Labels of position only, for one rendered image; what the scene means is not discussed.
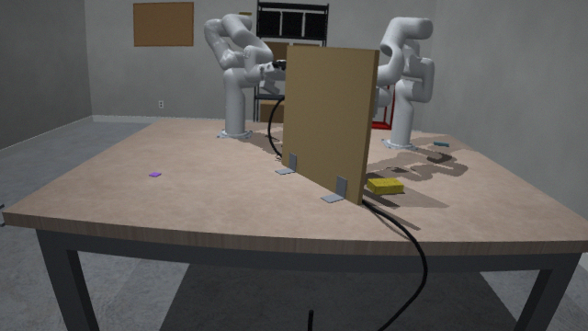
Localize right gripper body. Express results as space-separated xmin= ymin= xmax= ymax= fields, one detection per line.
xmin=265 ymin=62 xmax=286 ymax=82

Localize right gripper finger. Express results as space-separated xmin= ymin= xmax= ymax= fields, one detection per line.
xmin=272 ymin=61 xmax=286 ymax=71

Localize brown wooden board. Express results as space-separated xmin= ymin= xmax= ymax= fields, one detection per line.
xmin=281 ymin=45 xmax=379 ymax=205

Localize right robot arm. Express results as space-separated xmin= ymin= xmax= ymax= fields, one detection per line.
xmin=204 ymin=14 xmax=280 ymax=137

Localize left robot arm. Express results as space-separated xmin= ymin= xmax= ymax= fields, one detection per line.
xmin=375 ymin=17 xmax=435 ymax=148

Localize grey l-shaped bracket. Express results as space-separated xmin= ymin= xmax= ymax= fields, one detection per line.
xmin=321 ymin=176 xmax=347 ymax=203
xmin=275 ymin=153 xmax=297 ymax=175

